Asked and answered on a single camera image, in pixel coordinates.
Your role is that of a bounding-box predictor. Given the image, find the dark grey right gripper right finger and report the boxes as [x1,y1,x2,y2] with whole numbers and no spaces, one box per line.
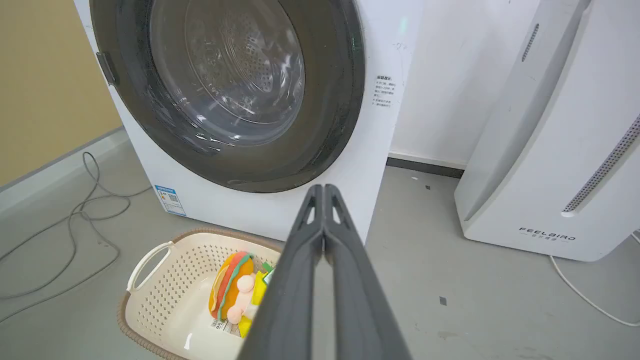
[323,184,413,360]

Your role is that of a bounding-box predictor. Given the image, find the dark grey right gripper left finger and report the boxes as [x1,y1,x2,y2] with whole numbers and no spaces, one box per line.
[236,184,326,360]

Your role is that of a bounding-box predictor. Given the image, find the white front-load washing machine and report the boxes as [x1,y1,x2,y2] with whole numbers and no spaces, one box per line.
[73,0,426,245]

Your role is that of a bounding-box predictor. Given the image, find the dark round washing machine door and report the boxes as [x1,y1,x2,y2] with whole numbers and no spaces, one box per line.
[89,0,366,194]

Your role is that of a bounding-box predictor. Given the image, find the yellow green plush toy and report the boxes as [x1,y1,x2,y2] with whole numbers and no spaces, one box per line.
[238,262,276,338]

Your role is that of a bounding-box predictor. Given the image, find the plush hamburger toy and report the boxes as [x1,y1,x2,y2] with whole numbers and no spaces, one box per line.
[208,251,256,325]

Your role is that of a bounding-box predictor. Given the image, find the cream perforated laundry basket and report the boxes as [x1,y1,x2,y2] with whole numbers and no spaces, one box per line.
[117,228,285,360]

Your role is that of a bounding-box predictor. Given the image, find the blue energy label sticker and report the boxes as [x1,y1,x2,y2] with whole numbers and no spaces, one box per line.
[154,185,187,217]

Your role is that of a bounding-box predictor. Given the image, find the white Feelbird air purifier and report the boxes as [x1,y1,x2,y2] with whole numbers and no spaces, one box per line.
[454,0,640,263]

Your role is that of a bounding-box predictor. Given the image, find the grey floor cable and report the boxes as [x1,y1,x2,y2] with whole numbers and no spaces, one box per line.
[0,151,152,323]

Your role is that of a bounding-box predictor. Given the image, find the white power cable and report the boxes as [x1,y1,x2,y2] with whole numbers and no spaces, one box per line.
[549,231,640,328]

